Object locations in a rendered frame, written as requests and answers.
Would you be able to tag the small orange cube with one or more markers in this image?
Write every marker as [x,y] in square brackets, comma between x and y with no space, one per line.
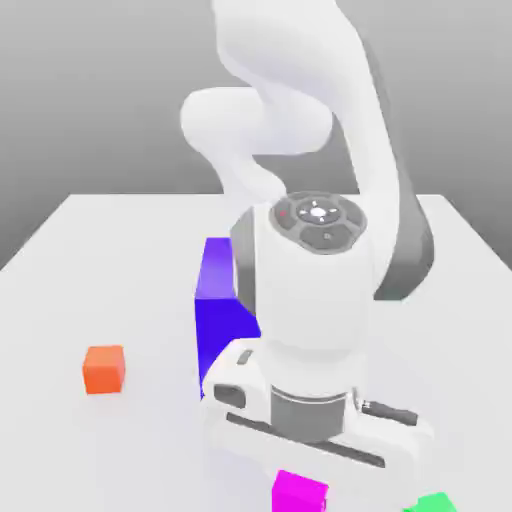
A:
[103,370]

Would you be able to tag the small magenta cube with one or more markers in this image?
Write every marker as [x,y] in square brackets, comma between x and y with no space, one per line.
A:
[298,492]

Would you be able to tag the small green cube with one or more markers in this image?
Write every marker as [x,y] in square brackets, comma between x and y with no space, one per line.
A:
[432,504]

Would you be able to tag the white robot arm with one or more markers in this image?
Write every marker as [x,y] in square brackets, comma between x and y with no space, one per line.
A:
[312,296]

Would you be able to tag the large blue box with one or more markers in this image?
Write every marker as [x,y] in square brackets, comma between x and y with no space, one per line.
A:
[218,320]

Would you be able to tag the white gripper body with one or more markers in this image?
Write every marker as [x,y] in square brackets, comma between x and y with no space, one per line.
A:
[360,464]

